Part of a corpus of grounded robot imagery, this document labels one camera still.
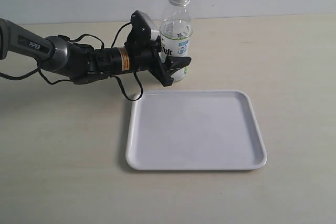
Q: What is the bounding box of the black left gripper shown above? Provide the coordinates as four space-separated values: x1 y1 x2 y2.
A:
124 36 191 87

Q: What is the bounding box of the clear plastic drink bottle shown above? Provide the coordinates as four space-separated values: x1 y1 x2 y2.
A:
159 0 194 83

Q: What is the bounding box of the left grey black robot arm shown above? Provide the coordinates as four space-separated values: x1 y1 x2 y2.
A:
1 12 191 87

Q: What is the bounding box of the white plastic tray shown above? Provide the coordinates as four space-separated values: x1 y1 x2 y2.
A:
125 90 268 171

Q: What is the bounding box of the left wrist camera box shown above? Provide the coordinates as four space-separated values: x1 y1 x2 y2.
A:
130 10 160 42

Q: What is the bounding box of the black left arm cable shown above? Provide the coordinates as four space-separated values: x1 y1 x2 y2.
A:
0 23 144 102

